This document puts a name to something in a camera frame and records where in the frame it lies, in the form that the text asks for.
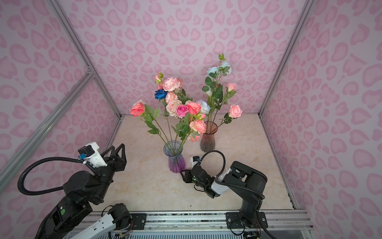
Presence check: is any white blue artificial rose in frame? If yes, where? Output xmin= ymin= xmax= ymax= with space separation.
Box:
xmin=197 ymin=100 xmax=211 ymax=115

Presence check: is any pink peach rose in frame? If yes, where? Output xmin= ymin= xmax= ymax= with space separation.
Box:
xmin=178 ymin=101 xmax=203 ymax=150

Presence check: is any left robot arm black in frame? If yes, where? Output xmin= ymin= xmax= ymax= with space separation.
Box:
xmin=35 ymin=143 xmax=127 ymax=239

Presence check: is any aluminium corner frame post left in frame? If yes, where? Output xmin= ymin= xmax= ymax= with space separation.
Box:
xmin=46 ymin=0 xmax=122 ymax=119

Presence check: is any pale blue flower spray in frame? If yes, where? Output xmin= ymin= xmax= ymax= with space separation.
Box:
xmin=202 ymin=52 xmax=232 ymax=122

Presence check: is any pink grey glass vase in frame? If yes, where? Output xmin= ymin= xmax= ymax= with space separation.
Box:
xmin=200 ymin=121 xmax=218 ymax=152

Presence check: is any aluminium corner frame post right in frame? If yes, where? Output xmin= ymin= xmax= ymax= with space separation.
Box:
xmin=258 ymin=0 xmax=317 ymax=118

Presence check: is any aluminium corner frame post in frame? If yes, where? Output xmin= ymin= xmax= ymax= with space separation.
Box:
xmin=46 ymin=0 xmax=122 ymax=119
xmin=258 ymin=0 xmax=317 ymax=118

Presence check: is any pink peach rose spray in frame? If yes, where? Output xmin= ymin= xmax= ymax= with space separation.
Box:
xmin=188 ymin=116 xmax=207 ymax=142

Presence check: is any cream rose single stem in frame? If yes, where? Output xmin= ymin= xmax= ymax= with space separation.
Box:
xmin=166 ymin=100 xmax=182 ymax=117

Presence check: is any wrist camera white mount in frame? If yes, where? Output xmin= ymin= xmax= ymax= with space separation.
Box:
xmin=190 ymin=156 xmax=201 ymax=168
xmin=78 ymin=142 xmax=107 ymax=168

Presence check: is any dark blue small flower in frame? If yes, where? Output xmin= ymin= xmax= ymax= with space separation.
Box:
xmin=154 ymin=89 xmax=173 ymax=140

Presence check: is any pink white peony spray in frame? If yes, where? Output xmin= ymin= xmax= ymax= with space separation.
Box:
xmin=155 ymin=72 xmax=193 ymax=105

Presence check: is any pink rosebud stem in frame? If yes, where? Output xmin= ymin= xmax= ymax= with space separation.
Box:
xmin=213 ymin=83 xmax=238 ymax=126
xmin=218 ymin=105 xmax=242 ymax=127

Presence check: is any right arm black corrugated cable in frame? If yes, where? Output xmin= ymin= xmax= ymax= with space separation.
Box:
xmin=199 ymin=150 xmax=277 ymax=239

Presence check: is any red pink rose stem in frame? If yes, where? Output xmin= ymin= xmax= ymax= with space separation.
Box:
xmin=130 ymin=100 xmax=172 ymax=144

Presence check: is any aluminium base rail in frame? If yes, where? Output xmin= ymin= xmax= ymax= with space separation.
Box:
xmin=66 ymin=210 xmax=318 ymax=239

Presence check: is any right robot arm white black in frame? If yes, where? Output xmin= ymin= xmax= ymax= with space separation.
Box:
xmin=181 ymin=161 xmax=268 ymax=228

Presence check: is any aluminium diagonal frame bar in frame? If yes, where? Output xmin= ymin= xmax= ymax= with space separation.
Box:
xmin=1 ymin=70 xmax=94 ymax=192

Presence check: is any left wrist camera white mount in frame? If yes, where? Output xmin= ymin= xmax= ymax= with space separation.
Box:
xmin=78 ymin=142 xmax=107 ymax=168

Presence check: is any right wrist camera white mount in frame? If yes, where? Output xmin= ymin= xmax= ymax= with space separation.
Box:
xmin=190 ymin=156 xmax=201 ymax=168

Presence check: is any blue purple glass vase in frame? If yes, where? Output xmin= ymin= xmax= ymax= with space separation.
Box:
xmin=164 ymin=140 xmax=186 ymax=173

